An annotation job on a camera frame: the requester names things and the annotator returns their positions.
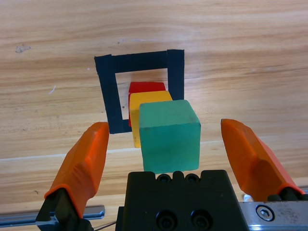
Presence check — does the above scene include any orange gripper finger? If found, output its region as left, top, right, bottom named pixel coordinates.
left=220, top=118, right=306, bottom=203
left=36, top=121, right=110, bottom=231

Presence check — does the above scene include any yellow cube block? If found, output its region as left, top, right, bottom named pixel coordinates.
left=129, top=90, right=173, bottom=148

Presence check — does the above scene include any green cube block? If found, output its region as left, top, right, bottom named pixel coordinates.
left=139, top=100, right=201, bottom=174

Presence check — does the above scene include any red cube block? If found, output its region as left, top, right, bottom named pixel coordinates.
left=128, top=81, right=167, bottom=128

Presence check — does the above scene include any black tape square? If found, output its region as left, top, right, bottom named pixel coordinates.
left=94, top=49, right=185, bottom=135

